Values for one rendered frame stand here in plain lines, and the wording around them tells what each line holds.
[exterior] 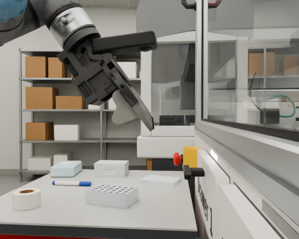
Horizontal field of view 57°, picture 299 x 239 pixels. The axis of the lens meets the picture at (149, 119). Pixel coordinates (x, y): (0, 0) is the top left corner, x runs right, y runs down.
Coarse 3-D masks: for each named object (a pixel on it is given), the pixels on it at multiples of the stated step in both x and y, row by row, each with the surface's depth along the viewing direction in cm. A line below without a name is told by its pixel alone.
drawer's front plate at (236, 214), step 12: (228, 192) 29; (240, 192) 29; (228, 204) 27; (240, 204) 25; (228, 216) 27; (240, 216) 22; (252, 216) 22; (228, 228) 27; (240, 228) 22; (252, 228) 20; (264, 228) 20
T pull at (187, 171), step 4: (184, 168) 50; (188, 168) 49; (192, 168) 50; (196, 168) 50; (200, 168) 50; (184, 172) 47; (188, 172) 47; (192, 172) 48; (196, 172) 48; (200, 172) 48; (204, 172) 48; (184, 176) 47; (188, 176) 46; (196, 176) 49; (200, 176) 48
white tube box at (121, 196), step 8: (104, 184) 84; (112, 184) 83; (88, 192) 77; (96, 192) 76; (104, 192) 75; (112, 192) 76; (120, 192) 76; (128, 192) 75; (136, 192) 80; (88, 200) 77; (96, 200) 76; (104, 200) 75; (112, 200) 74; (120, 200) 73; (128, 200) 75; (136, 200) 80
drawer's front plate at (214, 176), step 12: (204, 156) 53; (204, 168) 49; (216, 168) 41; (204, 180) 49; (216, 180) 35; (228, 180) 35; (204, 192) 49; (216, 192) 35; (204, 204) 49; (216, 204) 35; (204, 216) 49; (216, 216) 35; (216, 228) 35
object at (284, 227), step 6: (264, 204) 21; (264, 210) 21; (270, 210) 20; (270, 216) 20; (276, 216) 19; (276, 222) 19; (282, 222) 18; (282, 228) 18; (288, 228) 17; (288, 234) 17; (294, 234) 16
